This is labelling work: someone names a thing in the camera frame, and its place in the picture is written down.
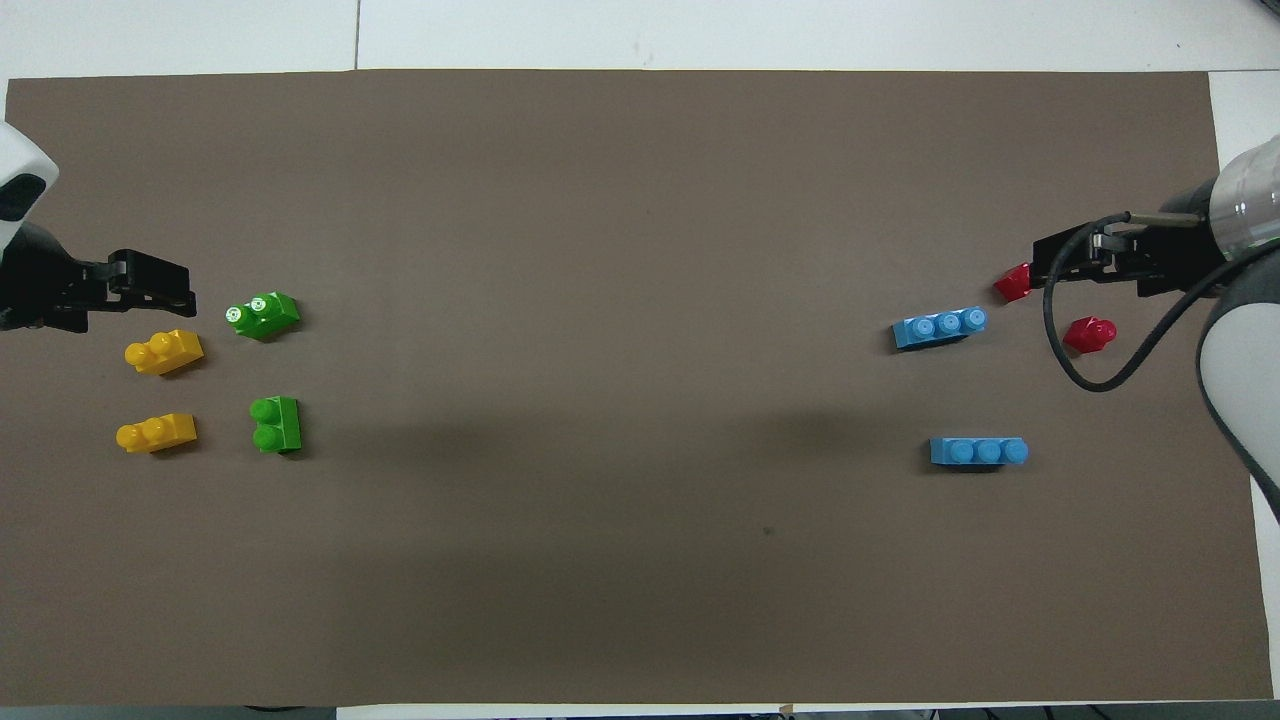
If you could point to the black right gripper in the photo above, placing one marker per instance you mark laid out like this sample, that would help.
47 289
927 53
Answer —
1180 250

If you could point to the red one-stud toy block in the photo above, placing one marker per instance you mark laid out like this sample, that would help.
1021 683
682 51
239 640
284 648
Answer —
1090 335
1013 285

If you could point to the blue three-stud toy block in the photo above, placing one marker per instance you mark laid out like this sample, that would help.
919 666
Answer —
940 328
978 452

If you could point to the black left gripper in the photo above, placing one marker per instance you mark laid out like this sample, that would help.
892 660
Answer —
45 290

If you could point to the brown table mat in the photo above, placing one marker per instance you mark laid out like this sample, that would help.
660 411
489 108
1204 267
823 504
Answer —
640 550

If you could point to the green two-stud toy block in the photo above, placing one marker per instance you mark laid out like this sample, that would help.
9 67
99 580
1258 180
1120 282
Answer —
265 315
278 425

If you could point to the yellow two-stud toy block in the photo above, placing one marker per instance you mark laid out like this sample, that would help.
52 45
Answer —
165 352
158 433

